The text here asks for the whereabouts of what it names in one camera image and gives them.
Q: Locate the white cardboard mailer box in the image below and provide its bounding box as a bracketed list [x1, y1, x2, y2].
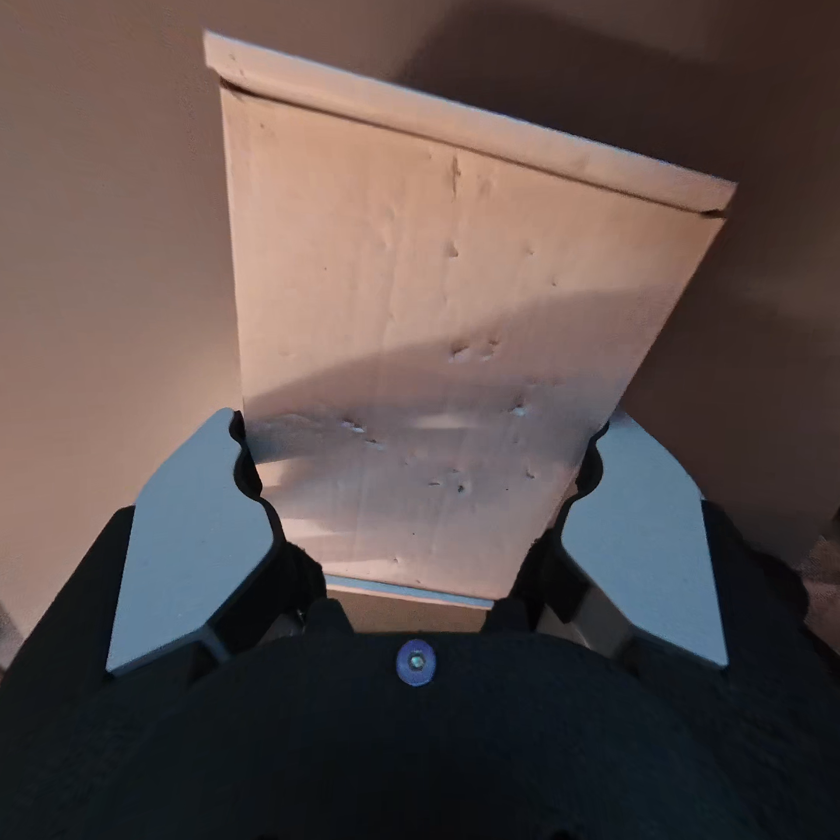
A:
[202, 28, 739, 609]

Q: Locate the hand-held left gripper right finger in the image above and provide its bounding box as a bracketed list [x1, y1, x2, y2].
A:
[559, 411, 731, 670]

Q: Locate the grey desk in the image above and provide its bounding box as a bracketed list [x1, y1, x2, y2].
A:
[0, 0, 840, 657]

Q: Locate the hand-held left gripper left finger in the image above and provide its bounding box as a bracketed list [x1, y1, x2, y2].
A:
[104, 407, 286, 678]

